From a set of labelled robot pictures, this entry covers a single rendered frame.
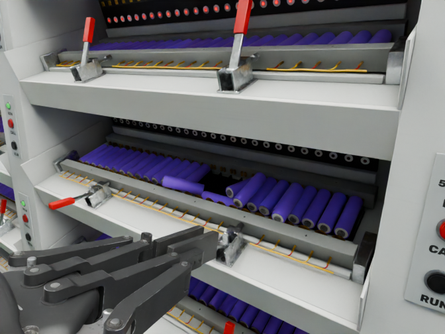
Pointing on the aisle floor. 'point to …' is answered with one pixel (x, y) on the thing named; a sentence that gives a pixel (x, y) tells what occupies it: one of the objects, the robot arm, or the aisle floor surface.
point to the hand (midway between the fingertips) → (186, 249)
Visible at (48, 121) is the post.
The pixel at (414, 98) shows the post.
